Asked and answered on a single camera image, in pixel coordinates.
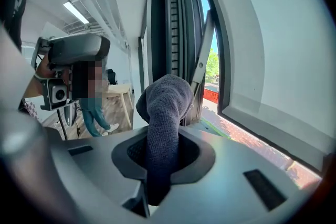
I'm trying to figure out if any long ceiling light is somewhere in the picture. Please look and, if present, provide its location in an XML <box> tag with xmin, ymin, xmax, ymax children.
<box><xmin>62</xmin><ymin>1</ymin><xmax>90</xmax><ymax>25</ymax></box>

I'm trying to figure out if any dark window frame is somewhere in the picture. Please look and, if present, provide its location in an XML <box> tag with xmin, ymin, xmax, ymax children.
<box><xmin>138</xmin><ymin>0</ymin><xmax>211</xmax><ymax>130</ymax></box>

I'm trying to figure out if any red fence outside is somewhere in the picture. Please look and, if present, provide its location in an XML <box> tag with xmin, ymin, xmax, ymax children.
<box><xmin>202</xmin><ymin>87</ymin><xmax>219</xmax><ymax>104</ymax></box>

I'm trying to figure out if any ceiling cable tray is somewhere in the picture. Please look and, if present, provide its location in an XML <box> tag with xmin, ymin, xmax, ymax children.
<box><xmin>65</xmin><ymin>22</ymin><xmax>106</xmax><ymax>35</ymax></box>

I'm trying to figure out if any black office chair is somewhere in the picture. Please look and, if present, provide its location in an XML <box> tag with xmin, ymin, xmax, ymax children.
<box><xmin>105</xmin><ymin>68</ymin><xmax>118</xmax><ymax>86</ymax></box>

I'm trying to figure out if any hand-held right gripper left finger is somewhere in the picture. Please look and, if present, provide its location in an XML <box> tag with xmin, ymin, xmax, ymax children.
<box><xmin>53</xmin><ymin>125</ymin><xmax>151</xmax><ymax>224</ymax></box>

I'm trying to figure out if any light wooden table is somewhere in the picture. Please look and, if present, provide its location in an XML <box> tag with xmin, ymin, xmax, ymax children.
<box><xmin>103</xmin><ymin>83</ymin><xmax>134</xmax><ymax>130</ymax></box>

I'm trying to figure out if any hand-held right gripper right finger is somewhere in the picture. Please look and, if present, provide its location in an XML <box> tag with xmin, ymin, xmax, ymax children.
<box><xmin>156</xmin><ymin>125</ymin><xmax>313</xmax><ymax>224</ymax></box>

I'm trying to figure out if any dark grey cloth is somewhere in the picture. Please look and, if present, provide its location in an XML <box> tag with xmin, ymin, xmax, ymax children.
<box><xmin>135</xmin><ymin>73</ymin><xmax>195</xmax><ymax>207</ymax></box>

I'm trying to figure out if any purple checkered board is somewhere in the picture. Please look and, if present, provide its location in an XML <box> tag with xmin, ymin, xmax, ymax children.
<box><xmin>24</xmin><ymin>100</ymin><xmax>40</xmax><ymax>122</ymax></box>

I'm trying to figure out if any green foliage outside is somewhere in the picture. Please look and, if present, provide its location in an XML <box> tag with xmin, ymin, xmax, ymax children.
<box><xmin>205</xmin><ymin>47</ymin><xmax>221</xmax><ymax>80</ymax></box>

